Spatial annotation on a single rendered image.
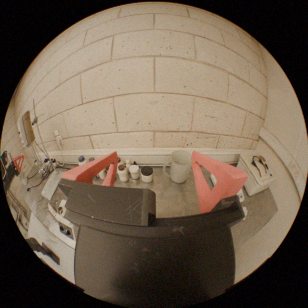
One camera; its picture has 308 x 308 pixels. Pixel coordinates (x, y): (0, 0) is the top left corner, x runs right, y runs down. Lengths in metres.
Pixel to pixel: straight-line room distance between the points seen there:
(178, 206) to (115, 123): 0.57
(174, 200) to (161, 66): 0.68
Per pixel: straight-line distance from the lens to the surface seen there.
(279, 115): 1.08
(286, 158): 0.98
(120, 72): 0.61
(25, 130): 0.83
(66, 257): 0.68
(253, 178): 0.75
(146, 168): 0.60
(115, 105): 0.62
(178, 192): 0.58
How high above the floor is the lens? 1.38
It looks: 37 degrees down
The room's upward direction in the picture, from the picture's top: straight up
